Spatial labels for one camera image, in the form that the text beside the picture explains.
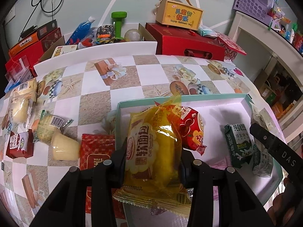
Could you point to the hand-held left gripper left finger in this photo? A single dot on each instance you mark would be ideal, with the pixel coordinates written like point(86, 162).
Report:
point(117, 167)

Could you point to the purple plastic basket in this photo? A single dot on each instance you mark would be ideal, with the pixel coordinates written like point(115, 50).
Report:
point(251, 0)

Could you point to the person's right hand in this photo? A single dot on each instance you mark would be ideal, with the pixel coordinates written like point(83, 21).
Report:
point(286, 208)

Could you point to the green-white barcode packet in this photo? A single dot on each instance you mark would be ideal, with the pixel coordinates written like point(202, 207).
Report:
point(47, 125)

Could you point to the white foam board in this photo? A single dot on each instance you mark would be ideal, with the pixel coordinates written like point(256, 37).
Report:
point(106, 48)

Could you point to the dark green snack packet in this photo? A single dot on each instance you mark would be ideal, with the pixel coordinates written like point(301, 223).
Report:
point(236, 146)

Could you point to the red plastic toy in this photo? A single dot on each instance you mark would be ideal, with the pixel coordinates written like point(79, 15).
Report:
point(86, 43)

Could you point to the yellow bread packet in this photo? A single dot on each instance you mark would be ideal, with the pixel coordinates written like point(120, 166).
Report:
point(151, 151)

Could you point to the white shelf unit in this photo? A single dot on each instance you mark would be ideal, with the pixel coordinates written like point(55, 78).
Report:
point(239, 28)

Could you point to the bagged round bun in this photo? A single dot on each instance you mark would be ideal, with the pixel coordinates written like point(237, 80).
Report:
point(65, 147)

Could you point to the dark red printed box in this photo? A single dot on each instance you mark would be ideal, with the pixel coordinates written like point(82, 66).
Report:
point(52, 40)

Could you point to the black box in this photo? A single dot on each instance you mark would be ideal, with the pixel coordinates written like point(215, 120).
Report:
point(47, 27)

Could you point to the cardboard boxes under shelf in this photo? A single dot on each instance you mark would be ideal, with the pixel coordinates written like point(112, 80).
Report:
point(269, 94)

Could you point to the clear round ball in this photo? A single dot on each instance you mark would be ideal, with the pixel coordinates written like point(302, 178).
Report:
point(132, 35)

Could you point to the cream snack packet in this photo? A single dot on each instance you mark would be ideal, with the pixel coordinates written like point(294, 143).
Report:
point(262, 118)

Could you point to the pink snack packet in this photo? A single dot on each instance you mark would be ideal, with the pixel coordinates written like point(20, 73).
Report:
point(221, 164)

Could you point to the colourful trinkets on shelf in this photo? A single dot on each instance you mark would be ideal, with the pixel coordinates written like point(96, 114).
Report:
point(284, 21)

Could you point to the brown cardboard box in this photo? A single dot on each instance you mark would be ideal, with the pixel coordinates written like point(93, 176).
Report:
point(51, 50)

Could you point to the small red toy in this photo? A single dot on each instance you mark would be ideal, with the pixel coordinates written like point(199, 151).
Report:
point(192, 32)

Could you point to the plain red box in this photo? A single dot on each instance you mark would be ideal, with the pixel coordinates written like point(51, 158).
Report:
point(35, 52)

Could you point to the light blue packet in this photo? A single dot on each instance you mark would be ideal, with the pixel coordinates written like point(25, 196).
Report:
point(206, 31)

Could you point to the white yellow-print box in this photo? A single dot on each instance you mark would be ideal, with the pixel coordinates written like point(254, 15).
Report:
point(64, 51)

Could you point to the black power adapter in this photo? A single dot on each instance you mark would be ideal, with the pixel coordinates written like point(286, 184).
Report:
point(28, 31)

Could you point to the red flat packet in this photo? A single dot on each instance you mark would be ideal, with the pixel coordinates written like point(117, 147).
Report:
point(97, 151)

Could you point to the blue plastic bottle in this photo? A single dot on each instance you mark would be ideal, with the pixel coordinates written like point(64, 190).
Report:
point(81, 29)

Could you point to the orange box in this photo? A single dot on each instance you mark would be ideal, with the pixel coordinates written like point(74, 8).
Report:
point(23, 43)

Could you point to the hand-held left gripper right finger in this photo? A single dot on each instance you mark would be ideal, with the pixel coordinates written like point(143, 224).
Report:
point(187, 167)

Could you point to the blue white flat box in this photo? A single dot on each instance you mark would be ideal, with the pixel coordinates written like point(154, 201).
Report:
point(11, 87)

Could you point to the red-brown small packet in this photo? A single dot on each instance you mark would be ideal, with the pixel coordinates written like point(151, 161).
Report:
point(19, 144)

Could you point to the red flower snack packet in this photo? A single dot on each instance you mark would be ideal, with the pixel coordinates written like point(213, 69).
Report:
point(191, 127)

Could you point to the pale green snack packet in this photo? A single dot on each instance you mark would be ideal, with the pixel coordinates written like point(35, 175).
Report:
point(261, 163)

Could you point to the clear plastic box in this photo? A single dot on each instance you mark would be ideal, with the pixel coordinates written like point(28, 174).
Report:
point(19, 72)

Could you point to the red patterned box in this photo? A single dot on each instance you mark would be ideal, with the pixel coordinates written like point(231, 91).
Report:
point(230, 45)

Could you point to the dark colourful bag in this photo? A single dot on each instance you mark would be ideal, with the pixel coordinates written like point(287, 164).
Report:
point(105, 32)

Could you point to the green dumbbell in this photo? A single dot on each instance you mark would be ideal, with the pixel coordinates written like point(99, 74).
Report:
point(118, 26)

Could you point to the white wall outlet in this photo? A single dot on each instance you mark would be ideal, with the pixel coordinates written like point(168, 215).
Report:
point(9, 15)

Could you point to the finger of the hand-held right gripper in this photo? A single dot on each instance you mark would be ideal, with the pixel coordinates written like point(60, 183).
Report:
point(265, 136)

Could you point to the teal rimmed white tray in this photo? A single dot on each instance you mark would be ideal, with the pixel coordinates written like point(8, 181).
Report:
point(217, 113)

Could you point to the large red gift box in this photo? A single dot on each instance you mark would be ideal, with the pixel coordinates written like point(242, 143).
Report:
point(175, 40)

